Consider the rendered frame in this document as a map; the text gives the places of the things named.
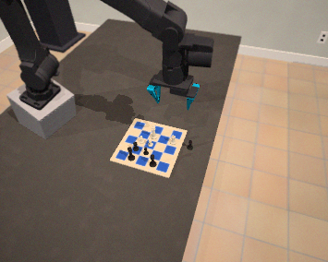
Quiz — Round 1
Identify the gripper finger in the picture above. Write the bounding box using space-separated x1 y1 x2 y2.
187 84 200 109
147 84 161 103

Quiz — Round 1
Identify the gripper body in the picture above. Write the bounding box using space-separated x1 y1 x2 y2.
149 64 199 99

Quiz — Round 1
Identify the blue and cream chessboard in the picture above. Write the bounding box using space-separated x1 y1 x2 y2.
110 118 188 178

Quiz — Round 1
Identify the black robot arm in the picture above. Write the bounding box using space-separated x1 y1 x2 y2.
0 0 214 111

